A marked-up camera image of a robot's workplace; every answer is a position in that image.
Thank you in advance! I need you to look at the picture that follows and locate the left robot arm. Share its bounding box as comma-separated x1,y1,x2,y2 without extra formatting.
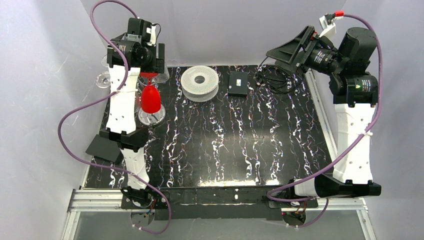
101,17,168,208

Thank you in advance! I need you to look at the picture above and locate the red wine glass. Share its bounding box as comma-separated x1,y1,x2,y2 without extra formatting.
139,72,161,114

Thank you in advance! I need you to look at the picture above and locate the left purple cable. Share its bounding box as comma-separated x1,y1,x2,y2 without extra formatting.
58,0,172,236

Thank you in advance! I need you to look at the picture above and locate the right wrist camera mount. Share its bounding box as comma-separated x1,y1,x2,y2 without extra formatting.
319,11,345,38

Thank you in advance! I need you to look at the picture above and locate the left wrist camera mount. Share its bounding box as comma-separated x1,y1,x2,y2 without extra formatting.
146,23,159,46

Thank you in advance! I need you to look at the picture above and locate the chrome wine glass rack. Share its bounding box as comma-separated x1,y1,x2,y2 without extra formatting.
134,76,166,126

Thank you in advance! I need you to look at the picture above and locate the black flat box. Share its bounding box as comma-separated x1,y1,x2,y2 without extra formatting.
228,71,249,97

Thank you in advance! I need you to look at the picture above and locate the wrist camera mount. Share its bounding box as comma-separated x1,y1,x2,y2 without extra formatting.
319,11,345,38
146,23,159,46

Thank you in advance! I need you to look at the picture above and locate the clear wine glass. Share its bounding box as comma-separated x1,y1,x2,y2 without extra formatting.
95,71,111,89

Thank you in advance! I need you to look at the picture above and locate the purple cable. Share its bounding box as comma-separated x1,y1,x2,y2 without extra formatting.
58,0,172,236
265,11,384,229

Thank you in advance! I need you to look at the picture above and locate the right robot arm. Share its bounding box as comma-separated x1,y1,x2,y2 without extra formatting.
266,26,382,202

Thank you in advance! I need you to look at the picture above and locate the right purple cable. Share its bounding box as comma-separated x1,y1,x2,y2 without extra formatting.
265,11,384,229

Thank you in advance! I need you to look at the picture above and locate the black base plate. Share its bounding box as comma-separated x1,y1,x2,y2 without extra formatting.
120,186,318,221

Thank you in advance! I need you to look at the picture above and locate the white filament spool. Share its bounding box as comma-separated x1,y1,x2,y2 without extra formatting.
180,65,219,103

